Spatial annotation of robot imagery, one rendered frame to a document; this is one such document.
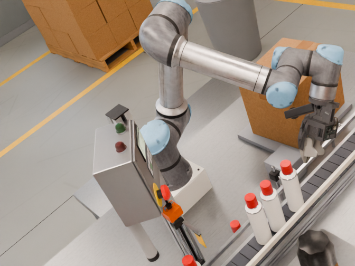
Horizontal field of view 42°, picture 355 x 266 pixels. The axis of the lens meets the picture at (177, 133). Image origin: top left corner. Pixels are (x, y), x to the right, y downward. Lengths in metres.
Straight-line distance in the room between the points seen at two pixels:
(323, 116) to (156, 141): 0.55
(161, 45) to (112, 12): 3.38
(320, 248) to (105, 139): 0.55
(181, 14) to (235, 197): 0.70
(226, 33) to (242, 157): 2.05
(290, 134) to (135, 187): 0.85
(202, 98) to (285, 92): 1.03
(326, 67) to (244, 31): 2.49
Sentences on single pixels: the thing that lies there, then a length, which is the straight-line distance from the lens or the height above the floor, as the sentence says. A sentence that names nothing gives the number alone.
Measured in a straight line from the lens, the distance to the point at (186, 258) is 1.29.
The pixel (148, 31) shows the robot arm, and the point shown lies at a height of 1.54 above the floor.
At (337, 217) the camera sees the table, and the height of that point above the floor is 0.83.
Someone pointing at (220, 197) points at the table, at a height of 0.83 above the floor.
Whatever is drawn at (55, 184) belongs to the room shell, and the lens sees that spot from 3.65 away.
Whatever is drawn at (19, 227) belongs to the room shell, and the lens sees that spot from 3.52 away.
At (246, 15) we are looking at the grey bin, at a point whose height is 0.41.
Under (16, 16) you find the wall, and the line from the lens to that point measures 6.68.
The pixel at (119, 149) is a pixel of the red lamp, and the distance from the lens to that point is 1.04.
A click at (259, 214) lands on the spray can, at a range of 1.39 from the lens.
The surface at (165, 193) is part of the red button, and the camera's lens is 1.11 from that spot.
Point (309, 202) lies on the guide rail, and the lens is 1.54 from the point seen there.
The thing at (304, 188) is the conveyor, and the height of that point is 0.88.
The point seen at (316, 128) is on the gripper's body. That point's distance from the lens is 1.43.
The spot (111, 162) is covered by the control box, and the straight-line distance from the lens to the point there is 1.03.
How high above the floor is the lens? 2.09
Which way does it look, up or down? 37 degrees down
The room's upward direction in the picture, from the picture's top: 24 degrees counter-clockwise
